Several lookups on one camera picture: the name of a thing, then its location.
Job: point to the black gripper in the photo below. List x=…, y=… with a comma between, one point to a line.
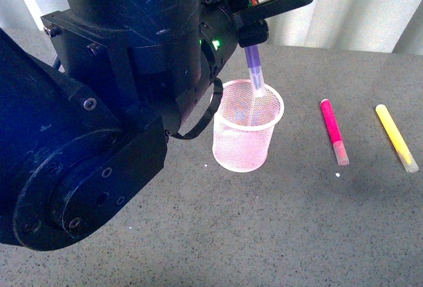
x=219, y=35

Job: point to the purple marker pen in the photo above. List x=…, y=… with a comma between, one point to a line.
x=255, y=71

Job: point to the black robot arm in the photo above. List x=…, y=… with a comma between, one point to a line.
x=80, y=139

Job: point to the pink mesh pen cup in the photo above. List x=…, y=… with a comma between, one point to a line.
x=243, y=126

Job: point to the white pleated curtain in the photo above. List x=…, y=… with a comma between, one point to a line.
x=363, y=25

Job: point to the pink marker pen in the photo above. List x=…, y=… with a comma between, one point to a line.
x=334, y=133

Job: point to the yellow marker pen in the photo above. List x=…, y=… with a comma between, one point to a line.
x=396, y=139

